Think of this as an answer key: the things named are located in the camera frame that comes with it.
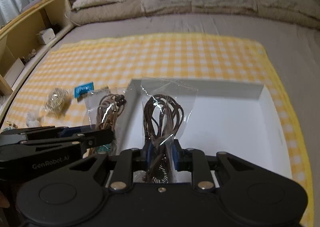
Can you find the wooden headboard shelf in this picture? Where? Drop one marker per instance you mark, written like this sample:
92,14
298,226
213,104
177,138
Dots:
20,49

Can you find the bag of dark brown cord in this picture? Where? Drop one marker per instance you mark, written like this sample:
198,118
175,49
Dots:
167,106

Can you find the bag of light brown cord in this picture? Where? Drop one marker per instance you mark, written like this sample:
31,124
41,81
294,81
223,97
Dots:
105,108

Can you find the blue wet wipe packet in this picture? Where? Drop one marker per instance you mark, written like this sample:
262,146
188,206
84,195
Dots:
83,89

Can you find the white cardboard box tray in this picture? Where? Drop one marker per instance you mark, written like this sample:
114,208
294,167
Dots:
220,115

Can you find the white fluffy pompom pair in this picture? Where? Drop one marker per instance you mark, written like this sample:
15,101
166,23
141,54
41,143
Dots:
33,120

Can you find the yellow white checkered cloth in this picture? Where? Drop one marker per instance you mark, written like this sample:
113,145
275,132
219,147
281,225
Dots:
114,62

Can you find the white tissue box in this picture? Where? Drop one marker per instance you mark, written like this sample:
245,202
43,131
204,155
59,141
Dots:
45,36

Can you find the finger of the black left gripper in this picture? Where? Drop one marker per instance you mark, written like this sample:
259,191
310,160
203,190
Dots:
88,136

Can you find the bag of beige green cord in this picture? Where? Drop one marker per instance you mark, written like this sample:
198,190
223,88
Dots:
57,102

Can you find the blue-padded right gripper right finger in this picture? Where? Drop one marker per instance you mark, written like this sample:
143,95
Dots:
177,155

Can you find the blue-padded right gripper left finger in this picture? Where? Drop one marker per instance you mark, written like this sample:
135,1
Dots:
146,155

